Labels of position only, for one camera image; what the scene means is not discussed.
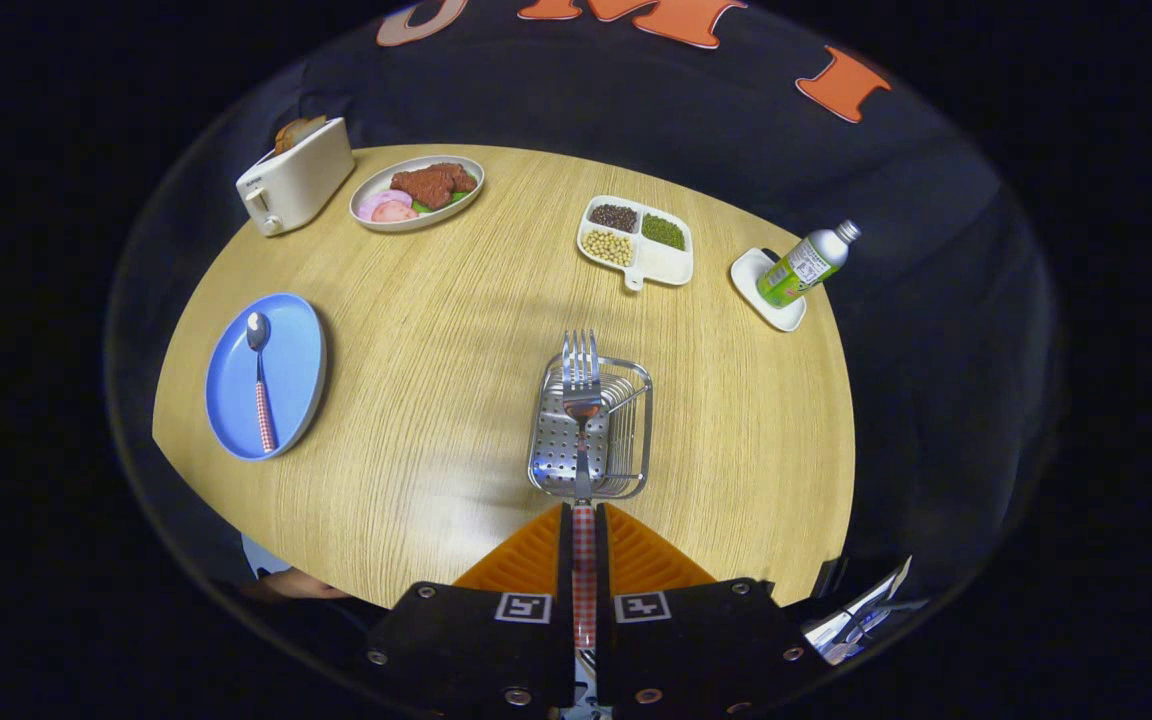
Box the white flat object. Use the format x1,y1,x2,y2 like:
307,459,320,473
239,533,292,579

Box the spoon with red checked handle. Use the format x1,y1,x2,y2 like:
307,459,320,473
245,311,278,453

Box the fork with red checked handle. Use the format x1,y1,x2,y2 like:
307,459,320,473
561,330,602,651

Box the white divided dish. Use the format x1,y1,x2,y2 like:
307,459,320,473
576,195,695,292

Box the metal wire cutlery basket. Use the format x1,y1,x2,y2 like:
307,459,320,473
527,352,654,500

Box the silver bottle with green label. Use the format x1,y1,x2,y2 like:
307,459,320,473
756,220,862,308

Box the pile of yellow soybeans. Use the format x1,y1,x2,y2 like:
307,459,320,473
583,229,634,268

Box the toasted bread slices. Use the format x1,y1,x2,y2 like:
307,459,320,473
274,115,329,156

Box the small white square dish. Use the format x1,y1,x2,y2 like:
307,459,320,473
730,247,807,333

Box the pink ham slices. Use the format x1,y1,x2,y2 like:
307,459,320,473
357,189,419,223

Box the brown meat piece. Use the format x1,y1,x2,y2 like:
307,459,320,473
390,163,478,211

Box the white toaster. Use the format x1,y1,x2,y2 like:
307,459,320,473
236,117,356,237

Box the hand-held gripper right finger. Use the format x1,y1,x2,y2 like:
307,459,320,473
595,502,833,714

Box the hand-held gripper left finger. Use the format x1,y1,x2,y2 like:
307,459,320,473
360,502,576,713

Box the blue plate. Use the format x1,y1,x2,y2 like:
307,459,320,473
204,292,328,462

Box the round white food plate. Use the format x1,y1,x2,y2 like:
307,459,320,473
349,155,486,234

